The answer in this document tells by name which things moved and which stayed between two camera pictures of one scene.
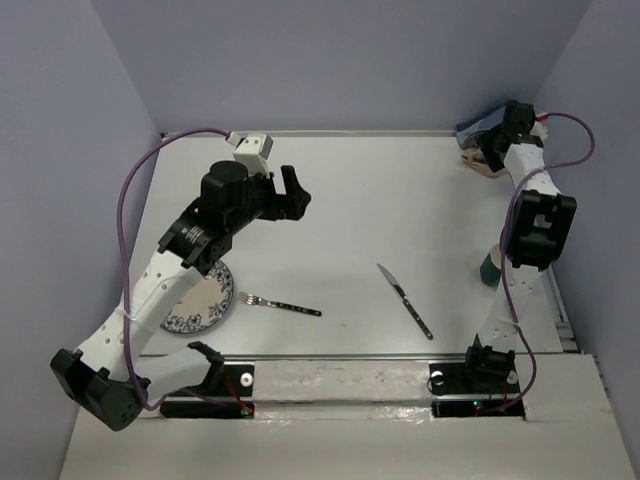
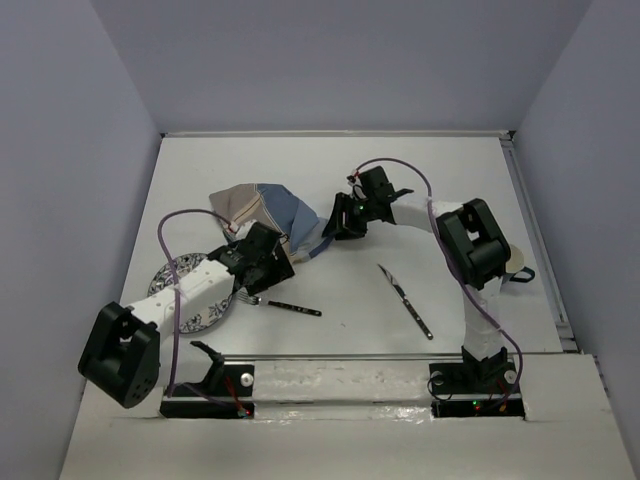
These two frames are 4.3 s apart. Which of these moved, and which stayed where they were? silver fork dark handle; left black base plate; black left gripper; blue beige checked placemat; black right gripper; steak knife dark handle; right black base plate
Moved: blue beige checked placemat; black left gripper; black right gripper
Stayed: left black base plate; silver fork dark handle; steak knife dark handle; right black base plate
